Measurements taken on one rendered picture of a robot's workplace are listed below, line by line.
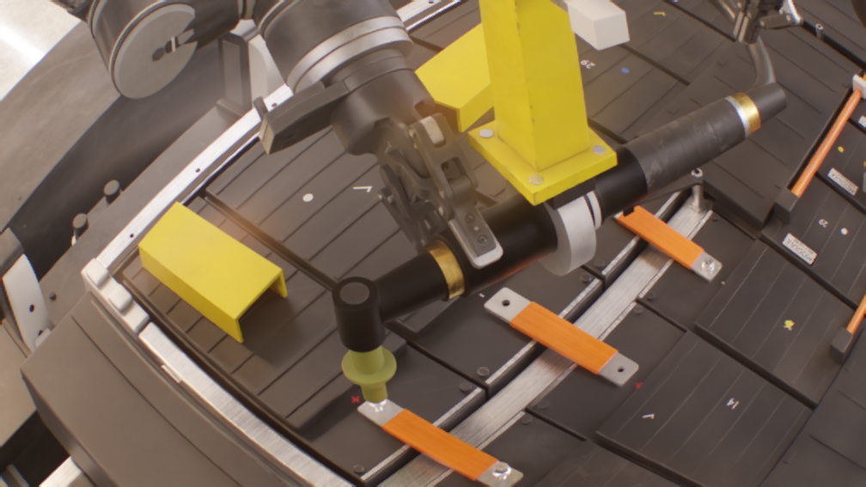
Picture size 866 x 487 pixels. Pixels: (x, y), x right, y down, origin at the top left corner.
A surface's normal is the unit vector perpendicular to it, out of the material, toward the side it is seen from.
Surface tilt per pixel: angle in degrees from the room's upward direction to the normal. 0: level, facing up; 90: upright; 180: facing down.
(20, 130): 0
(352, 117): 60
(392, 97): 30
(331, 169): 0
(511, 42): 90
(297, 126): 120
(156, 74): 90
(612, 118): 0
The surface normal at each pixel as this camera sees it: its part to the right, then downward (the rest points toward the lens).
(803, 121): -0.08, -0.71
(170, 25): 0.55, 0.47
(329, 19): -0.01, -0.22
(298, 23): -0.42, 0.04
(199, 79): 0.80, 0.37
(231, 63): -0.67, 0.56
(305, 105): 0.20, -0.33
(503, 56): -0.84, 0.43
